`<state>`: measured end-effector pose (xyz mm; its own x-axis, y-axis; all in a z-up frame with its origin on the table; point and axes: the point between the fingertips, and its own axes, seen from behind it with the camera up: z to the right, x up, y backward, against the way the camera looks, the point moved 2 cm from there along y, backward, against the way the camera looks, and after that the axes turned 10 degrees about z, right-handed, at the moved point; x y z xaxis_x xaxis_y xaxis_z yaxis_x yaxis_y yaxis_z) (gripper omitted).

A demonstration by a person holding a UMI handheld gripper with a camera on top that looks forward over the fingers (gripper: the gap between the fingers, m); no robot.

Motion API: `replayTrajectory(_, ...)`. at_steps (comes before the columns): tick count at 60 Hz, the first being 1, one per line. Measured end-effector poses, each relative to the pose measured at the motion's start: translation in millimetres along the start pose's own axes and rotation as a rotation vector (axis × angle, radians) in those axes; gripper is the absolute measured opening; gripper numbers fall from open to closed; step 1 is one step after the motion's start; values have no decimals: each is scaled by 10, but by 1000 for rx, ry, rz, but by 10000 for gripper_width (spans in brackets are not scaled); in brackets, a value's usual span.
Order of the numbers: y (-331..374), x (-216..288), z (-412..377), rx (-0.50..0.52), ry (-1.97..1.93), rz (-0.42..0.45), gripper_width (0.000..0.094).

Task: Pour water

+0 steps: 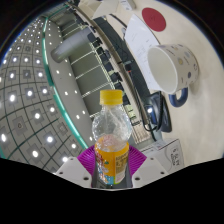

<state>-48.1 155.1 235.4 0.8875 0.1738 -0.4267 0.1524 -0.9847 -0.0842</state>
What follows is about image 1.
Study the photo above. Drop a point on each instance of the white paper sheet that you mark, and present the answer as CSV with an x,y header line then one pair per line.
x,y
140,36

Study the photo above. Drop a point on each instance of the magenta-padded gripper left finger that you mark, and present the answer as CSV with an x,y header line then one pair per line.
x,y
85,160

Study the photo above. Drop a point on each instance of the yellow-capped clear drink bottle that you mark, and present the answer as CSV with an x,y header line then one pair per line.
x,y
111,163

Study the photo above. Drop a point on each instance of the flat round red coaster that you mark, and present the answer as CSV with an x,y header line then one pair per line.
x,y
154,19

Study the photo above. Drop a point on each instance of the long curved conference desk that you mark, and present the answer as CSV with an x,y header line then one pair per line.
x,y
113,36

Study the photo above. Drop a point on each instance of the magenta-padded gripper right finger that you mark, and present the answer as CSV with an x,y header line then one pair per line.
x,y
137,159

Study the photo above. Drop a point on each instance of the row of black office chairs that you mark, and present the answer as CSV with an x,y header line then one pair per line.
x,y
106,55

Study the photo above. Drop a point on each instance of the white remote control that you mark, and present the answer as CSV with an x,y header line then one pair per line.
x,y
126,3

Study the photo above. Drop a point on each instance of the group of round ceiling lights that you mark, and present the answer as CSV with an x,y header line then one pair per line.
x,y
30,93

